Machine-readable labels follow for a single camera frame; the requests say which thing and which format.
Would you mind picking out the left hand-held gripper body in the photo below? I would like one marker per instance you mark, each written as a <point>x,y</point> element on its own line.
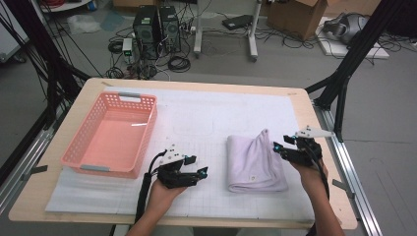
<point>173,175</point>

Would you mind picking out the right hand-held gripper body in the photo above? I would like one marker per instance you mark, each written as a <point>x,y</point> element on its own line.
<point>303,152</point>

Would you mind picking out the lilac printed towel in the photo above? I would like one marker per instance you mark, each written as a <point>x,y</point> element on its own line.
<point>252,164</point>

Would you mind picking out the pink plastic basket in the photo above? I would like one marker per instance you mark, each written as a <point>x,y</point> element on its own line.
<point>111,141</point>

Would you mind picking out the person's left hand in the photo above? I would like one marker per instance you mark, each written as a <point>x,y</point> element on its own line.
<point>165,196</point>

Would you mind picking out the person's right hand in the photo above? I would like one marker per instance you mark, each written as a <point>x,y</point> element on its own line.
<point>309,175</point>

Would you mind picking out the grey table clamp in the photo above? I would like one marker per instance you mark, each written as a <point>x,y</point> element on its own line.
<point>344,187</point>
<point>36,170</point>

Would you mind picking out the white grid mat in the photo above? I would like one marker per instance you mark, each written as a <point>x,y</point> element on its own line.
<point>229,101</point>

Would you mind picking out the white floor board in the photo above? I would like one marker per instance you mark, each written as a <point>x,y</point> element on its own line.
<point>337,49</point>

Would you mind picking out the white metal stand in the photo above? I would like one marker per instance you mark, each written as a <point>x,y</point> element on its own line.
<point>252,36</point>

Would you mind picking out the open cardboard box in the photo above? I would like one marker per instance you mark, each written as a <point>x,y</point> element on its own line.
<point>295,16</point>

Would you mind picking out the grey rounded machine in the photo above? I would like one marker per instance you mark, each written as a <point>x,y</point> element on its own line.
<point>347,28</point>

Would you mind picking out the flat black device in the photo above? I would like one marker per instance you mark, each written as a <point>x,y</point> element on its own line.
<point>237,22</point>

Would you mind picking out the small white box device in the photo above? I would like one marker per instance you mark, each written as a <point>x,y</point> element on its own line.
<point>127,46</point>

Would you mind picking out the narrow black computer tower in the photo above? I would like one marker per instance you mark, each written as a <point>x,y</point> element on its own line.
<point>170,29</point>

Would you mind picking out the wide black computer tower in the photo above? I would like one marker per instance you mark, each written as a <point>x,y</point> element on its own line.
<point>146,32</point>

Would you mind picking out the clear plastic bag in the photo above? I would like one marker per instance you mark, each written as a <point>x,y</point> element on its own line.
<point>83,23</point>

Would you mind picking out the aluminium rail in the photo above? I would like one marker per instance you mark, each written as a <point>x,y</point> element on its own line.
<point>32,147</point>
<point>326,123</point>

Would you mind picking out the black metal frame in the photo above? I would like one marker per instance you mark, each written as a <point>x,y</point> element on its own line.
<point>39,42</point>
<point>360,42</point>

